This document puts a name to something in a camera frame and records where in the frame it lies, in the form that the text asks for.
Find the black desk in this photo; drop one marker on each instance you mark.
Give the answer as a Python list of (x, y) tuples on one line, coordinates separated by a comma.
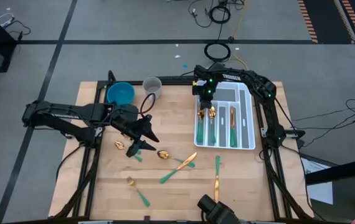
[(336, 174)]

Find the white paper sheet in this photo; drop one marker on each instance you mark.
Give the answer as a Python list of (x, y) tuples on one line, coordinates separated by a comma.
[(319, 189)]

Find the teal bowl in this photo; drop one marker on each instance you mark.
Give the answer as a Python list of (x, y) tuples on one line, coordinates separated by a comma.
[(121, 93)]

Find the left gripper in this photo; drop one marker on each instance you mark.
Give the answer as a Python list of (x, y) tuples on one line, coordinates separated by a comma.
[(124, 116)]

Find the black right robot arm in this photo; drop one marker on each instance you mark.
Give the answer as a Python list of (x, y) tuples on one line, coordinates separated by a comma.
[(232, 76)]

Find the grey metal bracket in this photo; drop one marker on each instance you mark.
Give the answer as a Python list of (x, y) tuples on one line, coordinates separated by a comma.
[(264, 132)]

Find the black aluminium table frame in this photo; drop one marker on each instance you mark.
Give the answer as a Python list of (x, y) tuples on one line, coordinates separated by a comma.
[(177, 82)]

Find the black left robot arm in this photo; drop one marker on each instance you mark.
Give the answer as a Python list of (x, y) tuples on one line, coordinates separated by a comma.
[(62, 113)]

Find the black mat orange stripes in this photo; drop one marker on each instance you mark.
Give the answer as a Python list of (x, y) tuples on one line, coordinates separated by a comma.
[(327, 18)]

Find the white plastic cutlery tray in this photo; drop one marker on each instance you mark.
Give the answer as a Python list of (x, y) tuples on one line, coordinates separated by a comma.
[(227, 95)]

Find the grey patterned mug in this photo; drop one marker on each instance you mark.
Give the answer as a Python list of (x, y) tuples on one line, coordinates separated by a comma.
[(152, 87)]

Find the black camera device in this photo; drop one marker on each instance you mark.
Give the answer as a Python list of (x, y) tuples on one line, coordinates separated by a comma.
[(218, 213)]

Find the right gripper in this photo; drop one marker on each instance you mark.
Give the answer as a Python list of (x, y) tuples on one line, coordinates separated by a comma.
[(205, 90)]

